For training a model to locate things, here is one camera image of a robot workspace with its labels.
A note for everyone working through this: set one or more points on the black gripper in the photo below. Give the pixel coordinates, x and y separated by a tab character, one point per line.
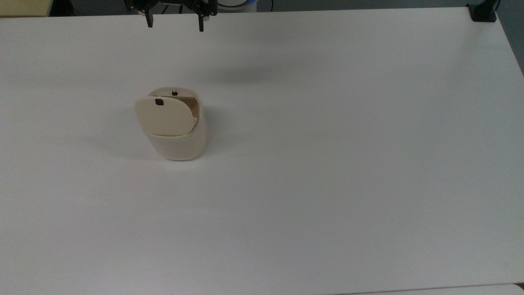
172	2

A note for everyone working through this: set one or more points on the pale yellow board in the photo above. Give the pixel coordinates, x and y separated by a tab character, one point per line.
24	7

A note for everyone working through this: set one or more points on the cream trash bin lid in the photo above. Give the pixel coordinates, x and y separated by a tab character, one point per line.
163	119

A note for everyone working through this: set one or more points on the cream trash bin body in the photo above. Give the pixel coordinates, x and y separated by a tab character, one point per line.
180	147

